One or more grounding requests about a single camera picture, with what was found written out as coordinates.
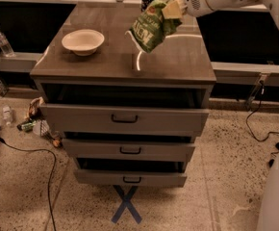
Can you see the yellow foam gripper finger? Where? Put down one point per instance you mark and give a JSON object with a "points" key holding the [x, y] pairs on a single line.
{"points": [[173, 9]]}

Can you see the green jalapeno chip bag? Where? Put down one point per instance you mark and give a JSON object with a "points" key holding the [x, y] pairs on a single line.
{"points": [[151, 28]]}

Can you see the white paper bowl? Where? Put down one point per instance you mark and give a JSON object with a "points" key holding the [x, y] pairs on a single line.
{"points": [[83, 42]]}

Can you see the crumpled snack bag on floor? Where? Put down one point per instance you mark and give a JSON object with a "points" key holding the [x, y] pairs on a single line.
{"points": [[34, 111]]}

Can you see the grey drawer cabinet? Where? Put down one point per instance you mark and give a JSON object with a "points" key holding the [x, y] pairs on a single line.
{"points": [[177, 75]]}

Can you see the middle grey drawer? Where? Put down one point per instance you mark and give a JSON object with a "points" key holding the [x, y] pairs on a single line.
{"points": [[129, 150]]}

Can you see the grey drawer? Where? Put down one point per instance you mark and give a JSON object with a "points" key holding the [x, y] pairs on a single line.
{"points": [[129, 150], [125, 120], [129, 178]]}

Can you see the top grey drawer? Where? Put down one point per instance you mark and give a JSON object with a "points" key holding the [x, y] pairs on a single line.
{"points": [[125, 120]]}

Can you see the clear water bottle on ledge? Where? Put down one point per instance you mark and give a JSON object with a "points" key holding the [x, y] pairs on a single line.
{"points": [[5, 46]]}

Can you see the bottom grey drawer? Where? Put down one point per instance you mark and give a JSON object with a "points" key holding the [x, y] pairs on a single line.
{"points": [[129, 178]]}

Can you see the green bottle on floor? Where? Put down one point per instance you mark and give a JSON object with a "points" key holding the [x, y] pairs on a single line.
{"points": [[26, 126]]}

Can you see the small plastic bottle on floor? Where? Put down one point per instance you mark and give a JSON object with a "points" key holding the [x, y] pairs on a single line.
{"points": [[8, 115]]}

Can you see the blue tape cross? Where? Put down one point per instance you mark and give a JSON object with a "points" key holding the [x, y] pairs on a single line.
{"points": [[126, 204]]}

